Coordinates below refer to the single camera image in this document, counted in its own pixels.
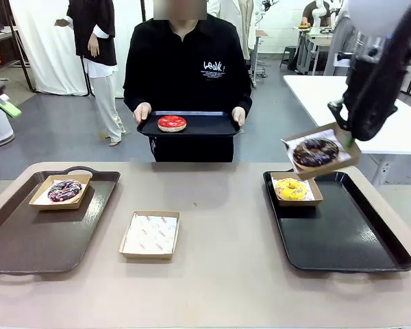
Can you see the kraft paper food box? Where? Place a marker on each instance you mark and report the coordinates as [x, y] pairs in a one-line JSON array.
[[147, 255], [294, 203], [323, 173], [55, 205]]

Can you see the black stand pole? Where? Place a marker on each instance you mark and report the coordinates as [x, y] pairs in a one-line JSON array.
[[144, 5]]

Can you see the mannequin in black top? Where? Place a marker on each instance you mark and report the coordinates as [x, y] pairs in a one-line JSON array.
[[96, 34]]

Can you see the yellow sprinkled donut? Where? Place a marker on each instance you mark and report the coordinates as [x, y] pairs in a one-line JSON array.
[[284, 192]]

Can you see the black clothes rack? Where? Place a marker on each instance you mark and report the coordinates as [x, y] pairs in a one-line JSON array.
[[17, 44]]

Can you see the chocolate sprinkled donut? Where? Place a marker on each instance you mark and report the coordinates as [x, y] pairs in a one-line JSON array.
[[303, 157]]

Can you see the small black serving tray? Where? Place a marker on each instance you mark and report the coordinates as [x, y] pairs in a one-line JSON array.
[[212, 125]]

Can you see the white curtain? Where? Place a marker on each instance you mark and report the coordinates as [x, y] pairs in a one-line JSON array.
[[48, 51]]

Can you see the seated person in brown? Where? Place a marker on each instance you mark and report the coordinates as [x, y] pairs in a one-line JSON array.
[[308, 10]]

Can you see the person's right forearm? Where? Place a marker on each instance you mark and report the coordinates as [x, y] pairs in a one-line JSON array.
[[133, 92]]

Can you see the red glazed donut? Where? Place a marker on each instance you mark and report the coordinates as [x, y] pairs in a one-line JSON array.
[[166, 124]]

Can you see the brown plastic tray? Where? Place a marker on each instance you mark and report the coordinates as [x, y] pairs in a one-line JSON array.
[[37, 240]]

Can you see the dark background stool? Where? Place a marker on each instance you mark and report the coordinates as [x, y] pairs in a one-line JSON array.
[[289, 56]]

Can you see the white table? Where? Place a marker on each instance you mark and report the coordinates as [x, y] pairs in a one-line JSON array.
[[390, 133]]

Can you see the large black plastic tray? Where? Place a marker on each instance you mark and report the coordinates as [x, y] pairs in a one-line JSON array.
[[329, 233]]

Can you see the person's left hand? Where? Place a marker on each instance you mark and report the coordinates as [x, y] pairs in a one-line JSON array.
[[239, 114]]

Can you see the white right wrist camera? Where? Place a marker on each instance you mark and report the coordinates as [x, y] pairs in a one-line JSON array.
[[342, 59]]

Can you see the person in black shirt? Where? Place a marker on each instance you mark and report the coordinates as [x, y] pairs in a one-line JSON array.
[[178, 61]]

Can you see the person's left forearm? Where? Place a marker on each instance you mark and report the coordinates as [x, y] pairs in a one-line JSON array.
[[245, 96]]

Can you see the dark donut with pink sprinkles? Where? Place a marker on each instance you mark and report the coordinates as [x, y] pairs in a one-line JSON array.
[[58, 195]]

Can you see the person in grey trousers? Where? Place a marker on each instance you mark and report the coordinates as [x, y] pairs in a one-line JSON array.
[[342, 44]]

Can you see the person's right hand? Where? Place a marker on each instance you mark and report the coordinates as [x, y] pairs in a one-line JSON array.
[[142, 112]]

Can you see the grey background table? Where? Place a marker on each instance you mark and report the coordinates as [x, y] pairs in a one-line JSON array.
[[311, 41]]

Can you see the small white background robot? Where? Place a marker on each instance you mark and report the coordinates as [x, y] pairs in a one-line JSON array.
[[320, 10]]

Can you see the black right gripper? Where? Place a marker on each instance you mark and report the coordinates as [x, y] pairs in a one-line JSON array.
[[361, 92]]

